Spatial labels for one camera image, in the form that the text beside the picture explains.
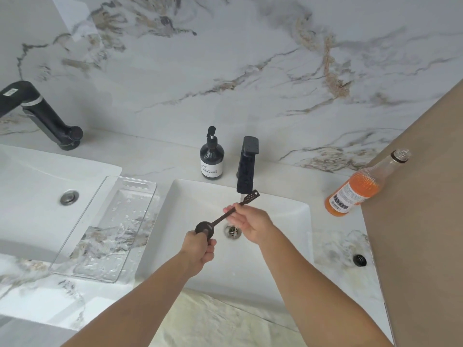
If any person's left hand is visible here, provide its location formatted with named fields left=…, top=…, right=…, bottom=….
left=180, top=230, right=217, bottom=277

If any person's right hand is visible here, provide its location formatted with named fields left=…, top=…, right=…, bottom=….
left=223, top=205, right=276, bottom=246

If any black slotted spoon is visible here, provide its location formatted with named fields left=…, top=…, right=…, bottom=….
left=195, top=189, right=260, bottom=238

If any person's right forearm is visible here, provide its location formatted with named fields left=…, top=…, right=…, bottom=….
left=258, top=225, right=395, bottom=347

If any person's left forearm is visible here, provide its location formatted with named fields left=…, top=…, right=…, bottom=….
left=62, top=249, right=194, bottom=347

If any white rectangular sink basin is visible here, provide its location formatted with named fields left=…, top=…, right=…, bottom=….
left=0, top=144, right=123, bottom=254
left=135, top=178, right=314, bottom=312

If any black square faucet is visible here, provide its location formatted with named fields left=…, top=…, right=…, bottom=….
left=236, top=136, right=260, bottom=194

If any black soap pump bottle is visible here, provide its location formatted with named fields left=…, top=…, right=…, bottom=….
left=200, top=126, right=225, bottom=180

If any clear glass tray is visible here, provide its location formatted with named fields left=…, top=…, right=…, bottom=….
left=48, top=175, right=158, bottom=284

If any glass bottle with orange drink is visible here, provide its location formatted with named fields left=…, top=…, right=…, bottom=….
left=324, top=149, right=411, bottom=217

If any black round faucet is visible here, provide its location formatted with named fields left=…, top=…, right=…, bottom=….
left=0, top=81, right=84, bottom=151

